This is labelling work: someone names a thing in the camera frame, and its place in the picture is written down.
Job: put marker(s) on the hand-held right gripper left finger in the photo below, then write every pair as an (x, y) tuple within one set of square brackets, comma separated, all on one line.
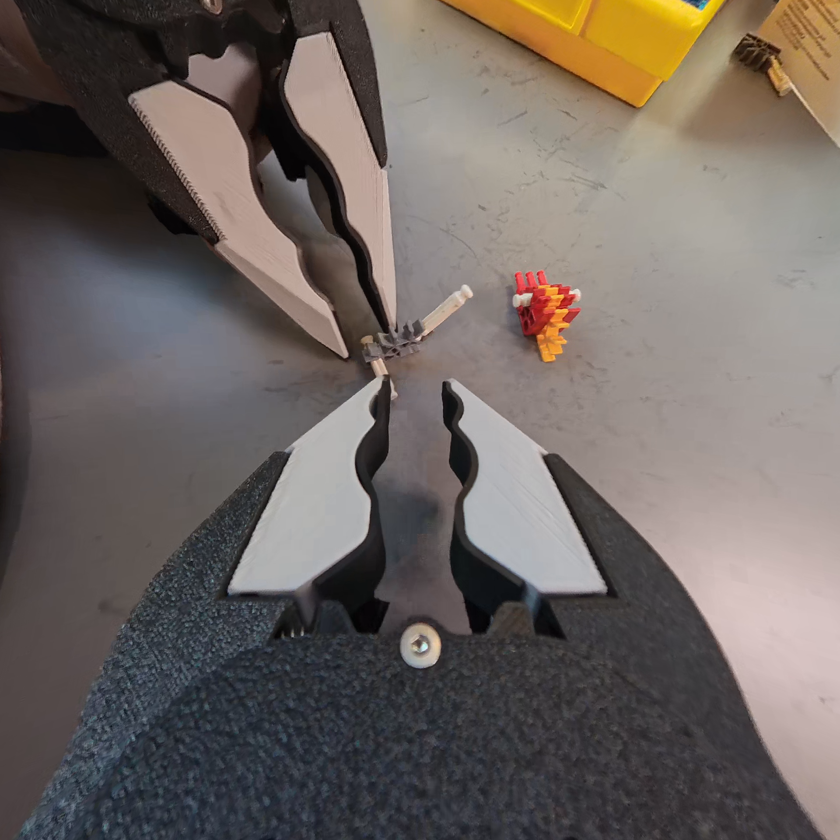
[(308, 518)]

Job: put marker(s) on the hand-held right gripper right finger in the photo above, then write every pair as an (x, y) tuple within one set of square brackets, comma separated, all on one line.
[(525, 518)]

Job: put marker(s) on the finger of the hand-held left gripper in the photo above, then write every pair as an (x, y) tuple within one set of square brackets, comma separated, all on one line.
[(216, 170), (341, 144)]

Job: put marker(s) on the person's left forearm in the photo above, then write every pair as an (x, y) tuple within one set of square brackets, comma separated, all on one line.
[(19, 65)]

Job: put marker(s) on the red and yellow connector stack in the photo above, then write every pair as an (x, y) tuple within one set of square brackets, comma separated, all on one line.
[(548, 321)]

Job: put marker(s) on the large yellow plastic bin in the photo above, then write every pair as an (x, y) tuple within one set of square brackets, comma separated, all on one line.
[(623, 46)]

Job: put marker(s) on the printed toy set box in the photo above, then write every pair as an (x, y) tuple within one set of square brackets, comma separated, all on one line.
[(814, 65)]

